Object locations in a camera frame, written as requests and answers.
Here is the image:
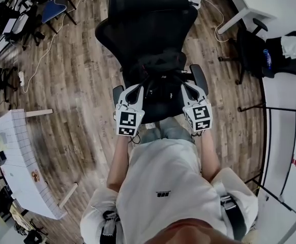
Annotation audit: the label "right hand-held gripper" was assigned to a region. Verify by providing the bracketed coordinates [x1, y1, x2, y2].
[180, 83, 213, 132]

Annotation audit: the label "short white cable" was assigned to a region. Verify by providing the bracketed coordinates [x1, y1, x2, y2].
[201, 0, 230, 43]

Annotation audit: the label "white grid-pattern table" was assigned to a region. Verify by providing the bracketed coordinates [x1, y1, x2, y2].
[0, 108, 79, 221]

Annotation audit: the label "long white cable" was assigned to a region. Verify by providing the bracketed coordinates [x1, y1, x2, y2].
[23, 0, 94, 94]

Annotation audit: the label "person's grey trousers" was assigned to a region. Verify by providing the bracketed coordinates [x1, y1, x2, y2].
[140, 117, 196, 144]

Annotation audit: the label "black mesh office chair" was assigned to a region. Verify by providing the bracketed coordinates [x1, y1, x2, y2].
[94, 0, 209, 126]

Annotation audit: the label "white laptop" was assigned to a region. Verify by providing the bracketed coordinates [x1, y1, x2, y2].
[3, 13, 29, 35]

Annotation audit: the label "person's chin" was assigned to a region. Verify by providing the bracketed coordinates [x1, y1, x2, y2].
[142, 219, 236, 244]

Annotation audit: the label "yellow printed bag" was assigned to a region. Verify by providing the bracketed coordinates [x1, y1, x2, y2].
[9, 203, 28, 230]

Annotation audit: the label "person's left forearm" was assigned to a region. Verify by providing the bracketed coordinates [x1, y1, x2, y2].
[106, 135, 135, 194]

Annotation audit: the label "black backpack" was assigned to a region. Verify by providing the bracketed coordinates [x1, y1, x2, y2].
[131, 49, 188, 104]

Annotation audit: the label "person's right forearm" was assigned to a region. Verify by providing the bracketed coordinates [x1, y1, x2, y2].
[200, 130, 221, 184]

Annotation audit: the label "person's white shirt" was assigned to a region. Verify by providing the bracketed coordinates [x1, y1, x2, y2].
[80, 138, 259, 244]

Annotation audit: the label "white desk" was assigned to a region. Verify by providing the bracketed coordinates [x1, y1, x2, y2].
[218, 0, 278, 35]

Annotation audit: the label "blue bottle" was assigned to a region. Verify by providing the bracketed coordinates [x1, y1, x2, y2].
[262, 49, 273, 68]

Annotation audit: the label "blue seat chair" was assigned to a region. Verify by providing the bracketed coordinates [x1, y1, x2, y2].
[41, 0, 77, 34]

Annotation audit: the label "black office chair with armrests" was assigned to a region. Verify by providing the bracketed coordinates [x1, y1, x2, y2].
[218, 18, 296, 85]

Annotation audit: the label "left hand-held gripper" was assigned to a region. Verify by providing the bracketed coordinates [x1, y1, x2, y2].
[115, 84, 145, 137]

